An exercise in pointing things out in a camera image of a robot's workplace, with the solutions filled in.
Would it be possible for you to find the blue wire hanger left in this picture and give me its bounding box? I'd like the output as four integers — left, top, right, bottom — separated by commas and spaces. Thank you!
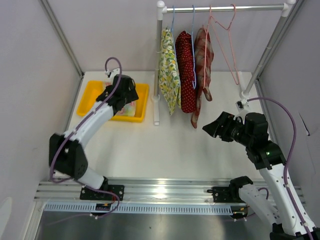
170, 5, 178, 66

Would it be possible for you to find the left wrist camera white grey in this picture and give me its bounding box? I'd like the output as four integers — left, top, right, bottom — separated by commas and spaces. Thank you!
104, 67, 121, 79

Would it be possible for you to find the pastel floral cloth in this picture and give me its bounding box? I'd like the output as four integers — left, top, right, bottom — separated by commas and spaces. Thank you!
106, 94, 137, 117

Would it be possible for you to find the slotted cable duct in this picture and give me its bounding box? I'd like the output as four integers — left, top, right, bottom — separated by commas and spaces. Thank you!
44, 202, 233, 216

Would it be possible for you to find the metal clothes rack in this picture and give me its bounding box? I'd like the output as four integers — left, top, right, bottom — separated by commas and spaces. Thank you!
151, 0, 296, 126

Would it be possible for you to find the red plaid skirt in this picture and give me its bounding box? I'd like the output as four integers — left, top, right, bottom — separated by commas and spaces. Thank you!
190, 27, 215, 129

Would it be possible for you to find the blue wire hanger right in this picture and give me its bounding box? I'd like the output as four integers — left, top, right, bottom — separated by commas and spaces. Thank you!
190, 5, 197, 90

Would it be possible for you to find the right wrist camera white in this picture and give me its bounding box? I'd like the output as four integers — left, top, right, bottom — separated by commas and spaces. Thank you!
234, 99, 252, 124

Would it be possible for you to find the blue wire hanger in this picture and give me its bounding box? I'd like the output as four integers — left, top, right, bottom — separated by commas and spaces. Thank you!
190, 5, 197, 90
170, 5, 178, 66

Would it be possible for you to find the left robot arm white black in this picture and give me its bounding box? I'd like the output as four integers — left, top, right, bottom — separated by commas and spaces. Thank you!
48, 74, 139, 193

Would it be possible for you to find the lemon print skirt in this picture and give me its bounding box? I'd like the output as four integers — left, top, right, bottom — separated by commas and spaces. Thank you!
158, 27, 181, 116

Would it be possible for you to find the red polka dot skirt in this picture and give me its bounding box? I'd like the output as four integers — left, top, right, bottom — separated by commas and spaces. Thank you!
175, 31, 196, 114

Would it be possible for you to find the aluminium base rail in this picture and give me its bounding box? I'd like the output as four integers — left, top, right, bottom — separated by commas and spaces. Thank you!
33, 177, 230, 205

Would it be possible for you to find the yellow plastic tray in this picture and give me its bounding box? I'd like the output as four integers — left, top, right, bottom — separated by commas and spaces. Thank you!
76, 80, 149, 123

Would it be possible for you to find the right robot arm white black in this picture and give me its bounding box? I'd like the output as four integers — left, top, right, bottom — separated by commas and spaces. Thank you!
202, 112, 320, 240

